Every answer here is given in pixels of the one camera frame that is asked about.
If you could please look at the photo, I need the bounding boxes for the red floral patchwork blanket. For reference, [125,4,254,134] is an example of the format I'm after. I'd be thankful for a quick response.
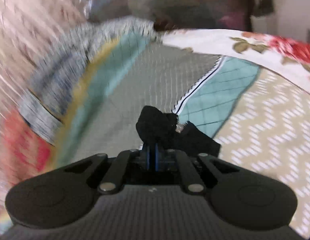
[0,16,157,223]

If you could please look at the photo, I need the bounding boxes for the white floral pillow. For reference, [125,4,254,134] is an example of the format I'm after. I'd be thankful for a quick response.
[162,29,310,94]

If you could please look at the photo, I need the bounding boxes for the beige leaf pattern curtain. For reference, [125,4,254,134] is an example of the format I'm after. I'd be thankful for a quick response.
[0,0,87,86]

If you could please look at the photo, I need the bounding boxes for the teal grey beige quilt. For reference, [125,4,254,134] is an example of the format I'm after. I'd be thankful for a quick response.
[56,34,310,237]

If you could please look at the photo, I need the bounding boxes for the glass table with teal edge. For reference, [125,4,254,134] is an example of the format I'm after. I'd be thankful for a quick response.
[128,0,273,31]

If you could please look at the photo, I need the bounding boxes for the black pants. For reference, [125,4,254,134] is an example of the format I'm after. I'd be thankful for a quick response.
[136,106,220,157]

